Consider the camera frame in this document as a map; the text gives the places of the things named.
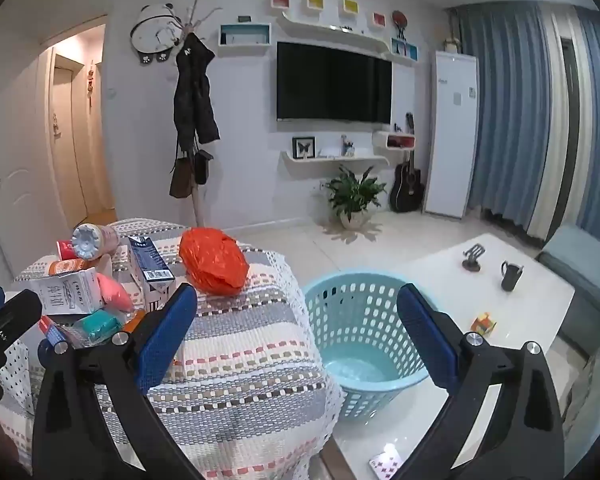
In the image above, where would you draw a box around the white milk carton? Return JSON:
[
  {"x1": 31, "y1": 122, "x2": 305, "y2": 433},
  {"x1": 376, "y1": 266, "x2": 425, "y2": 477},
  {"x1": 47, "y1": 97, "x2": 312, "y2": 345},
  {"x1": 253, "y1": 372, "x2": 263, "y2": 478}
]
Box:
[{"x1": 30, "y1": 267, "x2": 106, "y2": 316}]

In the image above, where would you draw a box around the white hallway door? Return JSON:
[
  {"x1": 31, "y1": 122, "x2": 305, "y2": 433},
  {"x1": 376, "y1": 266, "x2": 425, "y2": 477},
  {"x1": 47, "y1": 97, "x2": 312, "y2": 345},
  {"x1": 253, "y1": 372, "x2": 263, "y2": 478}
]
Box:
[{"x1": 50, "y1": 52, "x2": 88, "y2": 231}]

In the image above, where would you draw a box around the brown hanging bag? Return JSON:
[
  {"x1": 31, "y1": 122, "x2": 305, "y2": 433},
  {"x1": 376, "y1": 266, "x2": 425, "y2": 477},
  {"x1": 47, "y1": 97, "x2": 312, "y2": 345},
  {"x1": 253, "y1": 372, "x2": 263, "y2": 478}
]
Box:
[{"x1": 169, "y1": 152, "x2": 195, "y2": 198}]

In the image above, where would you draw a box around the white coat rack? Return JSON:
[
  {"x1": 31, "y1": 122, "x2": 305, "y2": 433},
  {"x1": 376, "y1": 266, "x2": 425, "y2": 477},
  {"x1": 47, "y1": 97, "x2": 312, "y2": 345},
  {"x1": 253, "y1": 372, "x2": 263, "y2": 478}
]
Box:
[{"x1": 167, "y1": 0, "x2": 223, "y2": 228}]

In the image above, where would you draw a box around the long curved white shelf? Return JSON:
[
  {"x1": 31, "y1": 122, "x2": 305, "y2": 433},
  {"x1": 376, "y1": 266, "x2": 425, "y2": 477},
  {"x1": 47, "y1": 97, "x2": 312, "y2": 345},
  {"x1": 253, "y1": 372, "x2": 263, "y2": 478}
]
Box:
[{"x1": 277, "y1": 12, "x2": 416, "y2": 66}]

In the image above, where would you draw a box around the playing card packet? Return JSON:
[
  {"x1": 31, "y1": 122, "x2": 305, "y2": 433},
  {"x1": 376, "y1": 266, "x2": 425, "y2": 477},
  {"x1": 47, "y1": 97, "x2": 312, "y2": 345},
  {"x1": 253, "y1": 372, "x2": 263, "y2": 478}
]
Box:
[{"x1": 367, "y1": 447, "x2": 406, "y2": 478}]

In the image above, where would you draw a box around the low curved white shelf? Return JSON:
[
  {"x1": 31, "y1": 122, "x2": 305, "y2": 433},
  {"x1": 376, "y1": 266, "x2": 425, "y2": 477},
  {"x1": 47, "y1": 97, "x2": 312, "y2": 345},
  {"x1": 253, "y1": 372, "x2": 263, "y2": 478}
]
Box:
[{"x1": 280, "y1": 151, "x2": 391, "y2": 178}]

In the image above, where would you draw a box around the black mug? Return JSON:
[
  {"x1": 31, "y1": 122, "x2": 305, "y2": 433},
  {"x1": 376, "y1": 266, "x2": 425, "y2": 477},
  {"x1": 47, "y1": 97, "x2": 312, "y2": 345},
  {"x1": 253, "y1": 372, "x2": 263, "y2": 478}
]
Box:
[{"x1": 500, "y1": 260, "x2": 525, "y2": 292}]

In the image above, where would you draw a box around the clear plastic bottle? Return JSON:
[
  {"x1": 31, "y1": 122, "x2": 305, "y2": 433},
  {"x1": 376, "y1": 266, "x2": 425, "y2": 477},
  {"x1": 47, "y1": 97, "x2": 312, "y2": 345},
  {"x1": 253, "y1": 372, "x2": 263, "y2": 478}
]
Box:
[{"x1": 71, "y1": 223, "x2": 118, "y2": 262}]

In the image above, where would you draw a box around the white box wall shelf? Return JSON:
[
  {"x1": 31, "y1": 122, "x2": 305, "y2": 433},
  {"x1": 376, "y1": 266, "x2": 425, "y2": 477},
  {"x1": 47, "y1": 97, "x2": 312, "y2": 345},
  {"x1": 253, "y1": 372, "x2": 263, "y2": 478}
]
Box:
[{"x1": 218, "y1": 22, "x2": 272, "y2": 57}]

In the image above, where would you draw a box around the light blue laundry basket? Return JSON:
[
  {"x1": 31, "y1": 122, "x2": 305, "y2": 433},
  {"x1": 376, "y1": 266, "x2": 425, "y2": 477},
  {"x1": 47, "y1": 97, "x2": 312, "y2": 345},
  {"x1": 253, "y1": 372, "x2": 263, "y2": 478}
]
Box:
[{"x1": 300, "y1": 269, "x2": 448, "y2": 420}]

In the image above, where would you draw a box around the striped woven blanket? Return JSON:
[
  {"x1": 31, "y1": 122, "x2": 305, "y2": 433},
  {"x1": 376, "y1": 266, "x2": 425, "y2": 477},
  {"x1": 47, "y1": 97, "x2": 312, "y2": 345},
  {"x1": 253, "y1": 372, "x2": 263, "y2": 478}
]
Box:
[{"x1": 0, "y1": 217, "x2": 348, "y2": 480}]

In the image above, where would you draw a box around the white sheer curtain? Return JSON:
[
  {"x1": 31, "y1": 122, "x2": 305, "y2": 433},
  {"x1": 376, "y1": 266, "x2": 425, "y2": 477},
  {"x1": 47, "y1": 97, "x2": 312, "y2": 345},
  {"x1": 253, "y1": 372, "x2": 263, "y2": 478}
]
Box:
[{"x1": 527, "y1": 7, "x2": 593, "y2": 246}]

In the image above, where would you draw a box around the blue box wall shelf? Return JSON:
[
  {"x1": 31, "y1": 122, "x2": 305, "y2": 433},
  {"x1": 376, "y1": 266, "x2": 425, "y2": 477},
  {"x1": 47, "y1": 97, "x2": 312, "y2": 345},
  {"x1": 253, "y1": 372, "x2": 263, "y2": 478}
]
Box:
[{"x1": 391, "y1": 37, "x2": 419, "y2": 61}]

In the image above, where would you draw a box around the framed butterfly picture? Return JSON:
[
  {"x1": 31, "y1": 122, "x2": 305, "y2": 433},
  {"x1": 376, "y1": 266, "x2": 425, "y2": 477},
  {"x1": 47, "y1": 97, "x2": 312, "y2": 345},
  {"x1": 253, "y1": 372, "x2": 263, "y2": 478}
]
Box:
[{"x1": 292, "y1": 136, "x2": 317, "y2": 160}]

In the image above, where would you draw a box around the pink packet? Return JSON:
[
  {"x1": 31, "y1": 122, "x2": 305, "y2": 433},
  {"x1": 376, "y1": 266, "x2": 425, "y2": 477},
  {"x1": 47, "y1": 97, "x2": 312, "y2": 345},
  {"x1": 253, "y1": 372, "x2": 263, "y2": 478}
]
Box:
[{"x1": 96, "y1": 267, "x2": 136, "y2": 313}]

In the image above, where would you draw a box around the floral cushion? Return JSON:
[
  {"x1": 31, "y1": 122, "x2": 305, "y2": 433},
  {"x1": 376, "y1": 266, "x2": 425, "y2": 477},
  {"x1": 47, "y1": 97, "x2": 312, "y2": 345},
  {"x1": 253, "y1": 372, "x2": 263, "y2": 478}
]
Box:
[{"x1": 562, "y1": 345, "x2": 600, "y2": 461}]

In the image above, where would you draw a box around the blue milk carton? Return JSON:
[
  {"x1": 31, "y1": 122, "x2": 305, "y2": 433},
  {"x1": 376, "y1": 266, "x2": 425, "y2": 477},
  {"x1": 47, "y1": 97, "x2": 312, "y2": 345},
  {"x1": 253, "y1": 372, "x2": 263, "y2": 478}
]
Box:
[{"x1": 127, "y1": 235, "x2": 175, "y2": 313}]

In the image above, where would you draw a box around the potted green plant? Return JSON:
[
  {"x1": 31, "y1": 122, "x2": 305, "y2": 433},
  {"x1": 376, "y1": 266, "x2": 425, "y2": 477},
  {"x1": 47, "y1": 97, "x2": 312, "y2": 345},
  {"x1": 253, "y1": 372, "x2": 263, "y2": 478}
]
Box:
[{"x1": 324, "y1": 165, "x2": 387, "y2": 231}]

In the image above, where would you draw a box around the black television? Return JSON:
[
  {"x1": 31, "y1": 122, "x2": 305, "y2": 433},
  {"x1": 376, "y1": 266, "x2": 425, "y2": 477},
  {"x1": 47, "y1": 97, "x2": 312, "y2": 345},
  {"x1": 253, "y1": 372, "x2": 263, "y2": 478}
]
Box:
[{"x1": 276, "y1": 41, "x2": 393, "y2": 125}]

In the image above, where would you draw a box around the white shelf box red inside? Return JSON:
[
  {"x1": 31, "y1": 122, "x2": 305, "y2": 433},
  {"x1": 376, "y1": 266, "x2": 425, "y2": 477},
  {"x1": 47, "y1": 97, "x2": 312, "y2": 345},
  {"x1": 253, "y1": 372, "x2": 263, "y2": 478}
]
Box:
[{"x1": 372, "y1": 131, "x2": 417, "y2": 166}]

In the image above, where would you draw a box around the teal packet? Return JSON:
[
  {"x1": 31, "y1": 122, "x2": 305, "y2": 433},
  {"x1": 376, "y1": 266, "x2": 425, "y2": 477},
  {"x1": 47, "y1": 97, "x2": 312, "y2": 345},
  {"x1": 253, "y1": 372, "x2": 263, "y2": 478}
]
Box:
[{"x1": 72, "y1": 309, "x2": 123, "y2": 348}]

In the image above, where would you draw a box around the black acoustic guitar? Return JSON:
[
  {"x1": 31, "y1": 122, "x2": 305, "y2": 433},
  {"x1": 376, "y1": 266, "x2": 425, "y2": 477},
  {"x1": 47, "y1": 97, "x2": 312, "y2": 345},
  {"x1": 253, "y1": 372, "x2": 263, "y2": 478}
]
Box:
[{"x1": 390, "y1": 152, "x2": 426, "y2": 213}]

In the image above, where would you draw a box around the grey blue sofa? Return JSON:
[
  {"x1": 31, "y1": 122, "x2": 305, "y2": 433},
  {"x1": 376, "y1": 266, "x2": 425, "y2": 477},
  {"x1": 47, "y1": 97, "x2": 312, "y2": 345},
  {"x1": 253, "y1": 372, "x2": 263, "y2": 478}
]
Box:
[{"x1": 536, "y1": 224, "x2": 600, "y2": 361}]

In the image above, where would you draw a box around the red round ornament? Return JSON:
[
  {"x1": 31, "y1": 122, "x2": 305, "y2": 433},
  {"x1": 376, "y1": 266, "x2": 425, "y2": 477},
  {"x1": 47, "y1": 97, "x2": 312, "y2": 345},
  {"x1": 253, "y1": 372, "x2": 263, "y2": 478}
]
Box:
[{"x1": 391, "y1": 10, "x2": 410, "y2": 41}]

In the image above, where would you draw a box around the black coat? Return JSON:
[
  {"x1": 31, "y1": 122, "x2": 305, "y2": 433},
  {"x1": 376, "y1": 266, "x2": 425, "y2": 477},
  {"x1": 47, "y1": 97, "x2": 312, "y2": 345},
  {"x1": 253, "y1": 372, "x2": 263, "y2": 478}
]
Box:
[{"x1": 174, "y1": 32, "x2": 221, "y2": 145}]

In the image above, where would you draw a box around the white open door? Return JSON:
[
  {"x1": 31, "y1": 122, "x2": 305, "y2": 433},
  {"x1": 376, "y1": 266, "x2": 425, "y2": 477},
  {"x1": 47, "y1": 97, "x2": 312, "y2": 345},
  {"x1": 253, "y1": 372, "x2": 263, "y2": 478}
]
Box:
[{"x1": 0, "y1": 35, "x2": 51, "y2": 291}]

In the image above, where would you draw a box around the panda wall clock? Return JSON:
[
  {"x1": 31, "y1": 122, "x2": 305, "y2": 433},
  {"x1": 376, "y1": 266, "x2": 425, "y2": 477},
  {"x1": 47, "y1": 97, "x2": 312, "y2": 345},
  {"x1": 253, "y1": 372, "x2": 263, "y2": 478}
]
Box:
[{"x1": 130, "y1": 4, "x2": 183, "y2": 64}]

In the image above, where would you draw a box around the black hanging bag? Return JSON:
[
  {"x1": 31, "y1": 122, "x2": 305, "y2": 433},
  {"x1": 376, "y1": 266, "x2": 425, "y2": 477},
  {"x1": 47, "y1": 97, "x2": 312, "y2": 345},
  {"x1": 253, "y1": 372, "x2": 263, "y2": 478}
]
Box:
[{"x1": 195, "y1": 149, "x2": 214, "y2": 185}]

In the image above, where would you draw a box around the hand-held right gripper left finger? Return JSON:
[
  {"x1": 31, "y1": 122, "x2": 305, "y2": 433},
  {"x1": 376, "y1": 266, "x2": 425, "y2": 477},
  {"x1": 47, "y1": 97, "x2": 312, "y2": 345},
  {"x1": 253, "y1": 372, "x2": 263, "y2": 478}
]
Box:
[{"x1": 32, "y1": 282, "x2": 198, "y2": 480}]

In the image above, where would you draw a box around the orange plastic bag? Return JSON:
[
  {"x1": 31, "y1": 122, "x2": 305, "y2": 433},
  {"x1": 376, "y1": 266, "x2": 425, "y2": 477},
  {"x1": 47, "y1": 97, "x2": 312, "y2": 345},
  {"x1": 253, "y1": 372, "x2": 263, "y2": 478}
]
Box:
[{"x1": 179, "y1": 227, "x2": 250, "y2": 297}]

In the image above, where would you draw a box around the small colourful cube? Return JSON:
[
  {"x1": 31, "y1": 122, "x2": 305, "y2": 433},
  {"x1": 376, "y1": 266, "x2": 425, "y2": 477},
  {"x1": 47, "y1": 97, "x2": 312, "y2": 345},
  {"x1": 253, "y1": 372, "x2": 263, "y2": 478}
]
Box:
[{"x1": 471, "y1": 311, "x2": 497, "y2": 336}]

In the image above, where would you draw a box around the black phone stand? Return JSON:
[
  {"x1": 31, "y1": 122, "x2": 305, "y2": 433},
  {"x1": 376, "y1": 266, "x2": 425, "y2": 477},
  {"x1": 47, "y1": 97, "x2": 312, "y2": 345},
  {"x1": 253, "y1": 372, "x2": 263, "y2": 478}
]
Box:
[{"x1": 461, "y1": 244, "x2": 486, "y2": 272}]

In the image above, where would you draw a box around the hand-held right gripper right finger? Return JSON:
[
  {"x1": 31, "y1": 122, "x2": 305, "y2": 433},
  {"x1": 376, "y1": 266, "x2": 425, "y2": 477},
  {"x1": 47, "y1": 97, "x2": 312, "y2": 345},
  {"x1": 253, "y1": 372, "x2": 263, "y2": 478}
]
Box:
[{"x1": 396, "y1": 282, "x2": 566, "y2": 480}]

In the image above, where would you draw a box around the orange paper cup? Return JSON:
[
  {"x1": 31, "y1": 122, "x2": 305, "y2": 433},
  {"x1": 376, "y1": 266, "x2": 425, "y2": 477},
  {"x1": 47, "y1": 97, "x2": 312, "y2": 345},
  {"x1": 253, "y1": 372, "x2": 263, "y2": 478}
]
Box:
[{"x1": 47, "y1": 259, "x2": 98, "y2": 277}]

